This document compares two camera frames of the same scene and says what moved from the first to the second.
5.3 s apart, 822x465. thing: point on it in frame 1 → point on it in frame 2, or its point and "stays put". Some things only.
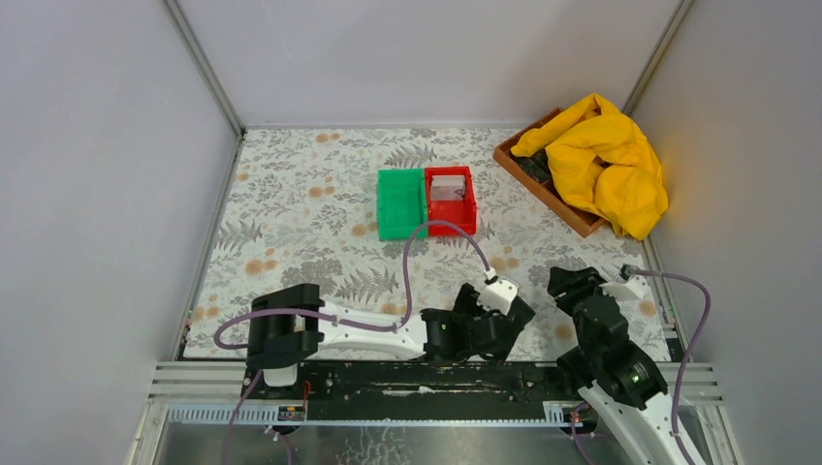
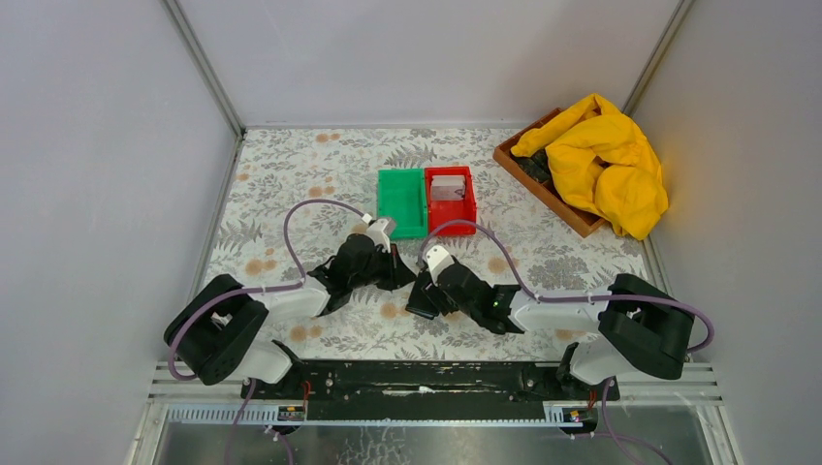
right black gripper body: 585,281 → 449,306
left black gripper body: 465,304 → 376,272
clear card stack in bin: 448,188 stays put
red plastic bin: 458,212 stays put
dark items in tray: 537,166 stays put
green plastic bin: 401,203 stays put
